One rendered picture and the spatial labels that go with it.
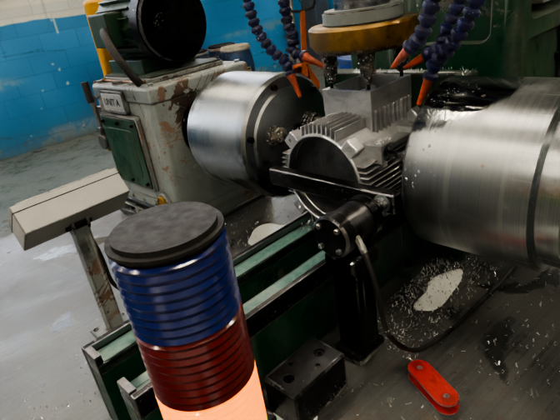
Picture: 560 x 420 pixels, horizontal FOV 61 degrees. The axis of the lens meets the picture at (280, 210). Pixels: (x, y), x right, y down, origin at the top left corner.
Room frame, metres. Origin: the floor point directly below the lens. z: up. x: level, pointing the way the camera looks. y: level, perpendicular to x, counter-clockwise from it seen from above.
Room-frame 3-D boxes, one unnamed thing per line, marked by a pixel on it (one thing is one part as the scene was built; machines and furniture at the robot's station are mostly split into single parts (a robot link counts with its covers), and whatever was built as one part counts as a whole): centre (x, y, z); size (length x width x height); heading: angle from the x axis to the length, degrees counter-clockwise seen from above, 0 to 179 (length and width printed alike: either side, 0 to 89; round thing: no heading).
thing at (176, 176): (1.25, 0.24, 0.99); 0.35 x 0.31 x 0.37; 41
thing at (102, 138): (1.29, 0.41, 1.07); 0.08 x 0.07 x 0.20; 131
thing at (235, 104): (1.03, 0.05, 1.04); 0.37 x 0.25 x 0.25; 41
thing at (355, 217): (0.65, -0.25, 0.92); 0.45 x 0.13 x 0.24; 131
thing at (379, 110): (0.82, -0.18, 1.11); 0.12 x 0.11 x 0.07; 131
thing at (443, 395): (0.46, -0.16, 0.81); 0.09 x 0.03 x 0.02; 17
